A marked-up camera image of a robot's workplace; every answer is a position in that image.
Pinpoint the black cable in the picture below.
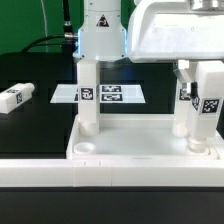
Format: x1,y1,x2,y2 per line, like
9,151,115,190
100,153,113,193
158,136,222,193
21,0,80,53

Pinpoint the white L-shaped fence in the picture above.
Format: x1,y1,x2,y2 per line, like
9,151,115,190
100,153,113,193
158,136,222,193
0,133,224,188

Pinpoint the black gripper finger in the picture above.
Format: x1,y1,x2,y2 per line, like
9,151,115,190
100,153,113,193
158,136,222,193
173,60,198,99

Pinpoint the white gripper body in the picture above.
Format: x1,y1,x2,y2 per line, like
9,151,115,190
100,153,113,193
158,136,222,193
127,0,224,63

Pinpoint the fiducial marker sheet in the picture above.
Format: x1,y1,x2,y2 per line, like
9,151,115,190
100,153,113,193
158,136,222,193
51,84,145,104

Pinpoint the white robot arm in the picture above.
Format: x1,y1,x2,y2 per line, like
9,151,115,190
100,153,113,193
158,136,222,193
74,0,224,98

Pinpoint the white desk top tray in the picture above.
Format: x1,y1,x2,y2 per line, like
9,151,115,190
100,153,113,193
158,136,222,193
65,113,224,160

